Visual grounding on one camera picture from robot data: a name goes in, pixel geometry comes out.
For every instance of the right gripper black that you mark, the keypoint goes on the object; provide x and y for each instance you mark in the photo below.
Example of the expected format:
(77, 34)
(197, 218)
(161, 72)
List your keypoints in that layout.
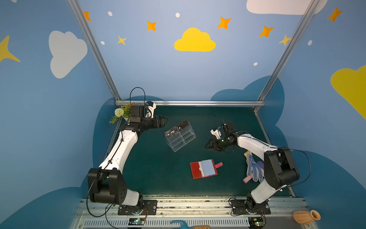
(217, 141)

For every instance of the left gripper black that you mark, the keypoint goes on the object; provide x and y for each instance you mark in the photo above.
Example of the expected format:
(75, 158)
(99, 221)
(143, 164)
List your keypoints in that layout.
(154, 122)

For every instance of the red card holder wallet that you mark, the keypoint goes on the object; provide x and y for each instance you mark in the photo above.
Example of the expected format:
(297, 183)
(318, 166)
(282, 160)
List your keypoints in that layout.
(205, 168)

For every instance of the black VIP logo card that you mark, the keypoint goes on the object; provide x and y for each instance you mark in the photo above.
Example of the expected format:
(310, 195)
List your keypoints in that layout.
(171, 132)

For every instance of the clear acrylic card organizer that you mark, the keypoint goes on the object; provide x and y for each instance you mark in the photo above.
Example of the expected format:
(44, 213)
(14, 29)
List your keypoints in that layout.
(182, 138)

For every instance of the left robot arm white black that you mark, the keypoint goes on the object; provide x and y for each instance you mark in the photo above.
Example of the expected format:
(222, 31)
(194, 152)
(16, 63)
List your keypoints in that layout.
(106, 183)

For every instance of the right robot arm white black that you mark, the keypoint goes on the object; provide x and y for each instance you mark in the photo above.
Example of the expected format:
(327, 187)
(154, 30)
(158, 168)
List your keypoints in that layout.
(273, 167)

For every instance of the white pot with flowers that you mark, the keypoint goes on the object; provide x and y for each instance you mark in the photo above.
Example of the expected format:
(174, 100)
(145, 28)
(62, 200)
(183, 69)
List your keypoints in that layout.
(122, 112)

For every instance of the right green circuit board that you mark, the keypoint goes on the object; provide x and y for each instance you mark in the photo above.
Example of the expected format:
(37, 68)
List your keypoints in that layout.
(256, 223)

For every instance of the green circuit board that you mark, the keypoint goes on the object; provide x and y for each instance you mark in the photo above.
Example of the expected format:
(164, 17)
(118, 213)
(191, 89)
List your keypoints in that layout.
(256, 223)
(136, 222)

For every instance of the left green circuit board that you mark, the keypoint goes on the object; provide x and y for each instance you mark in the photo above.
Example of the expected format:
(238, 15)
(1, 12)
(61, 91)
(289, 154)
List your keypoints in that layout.
(136, 222)

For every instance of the terracotta clay vase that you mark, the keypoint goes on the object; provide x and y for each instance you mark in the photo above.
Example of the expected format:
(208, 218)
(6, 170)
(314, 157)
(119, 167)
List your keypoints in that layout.
(306, 217)

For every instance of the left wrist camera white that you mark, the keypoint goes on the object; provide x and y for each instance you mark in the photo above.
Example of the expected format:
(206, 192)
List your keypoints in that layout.
(150, 107)

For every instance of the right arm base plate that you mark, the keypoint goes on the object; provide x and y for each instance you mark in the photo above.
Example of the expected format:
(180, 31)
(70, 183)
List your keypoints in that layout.
(248, 207)

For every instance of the aluminium rail front frame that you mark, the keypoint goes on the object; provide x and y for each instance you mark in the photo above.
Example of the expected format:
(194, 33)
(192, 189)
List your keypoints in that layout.
(213, 211)

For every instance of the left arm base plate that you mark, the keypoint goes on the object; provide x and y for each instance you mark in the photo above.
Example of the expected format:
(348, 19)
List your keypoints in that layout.
(142, 208)

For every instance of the teal handled tool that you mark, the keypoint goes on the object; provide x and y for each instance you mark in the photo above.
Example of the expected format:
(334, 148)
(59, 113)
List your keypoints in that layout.
(184, 225)

